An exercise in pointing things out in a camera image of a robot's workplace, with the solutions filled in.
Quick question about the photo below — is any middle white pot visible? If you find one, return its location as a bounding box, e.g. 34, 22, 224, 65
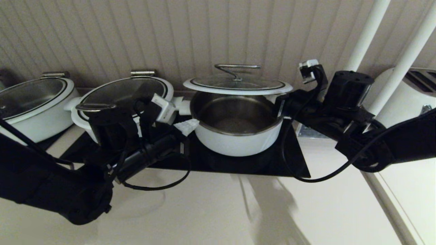
72, 77, 174, 131

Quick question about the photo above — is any clear acrylic sign plate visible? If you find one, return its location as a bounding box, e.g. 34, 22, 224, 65
296, 124, 338, 138

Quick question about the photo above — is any black glass induction cooktop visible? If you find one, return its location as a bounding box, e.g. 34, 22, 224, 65
60, 116, 311, 178
36, 128, 74, 152

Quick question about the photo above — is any white round pole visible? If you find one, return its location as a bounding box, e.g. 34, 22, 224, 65
366, 3, 436, 116
344, 0, 391, 72

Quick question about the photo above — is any white toaster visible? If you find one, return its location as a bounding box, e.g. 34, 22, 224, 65
375, 68, 436, 128

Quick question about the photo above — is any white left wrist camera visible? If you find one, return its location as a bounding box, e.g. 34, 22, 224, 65
151, 94, 176, 125

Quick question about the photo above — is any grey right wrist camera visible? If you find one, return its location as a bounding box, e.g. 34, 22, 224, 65
299, 60, 322, 84

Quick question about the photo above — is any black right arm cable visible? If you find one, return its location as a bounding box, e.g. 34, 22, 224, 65
282, 65, 436, 183

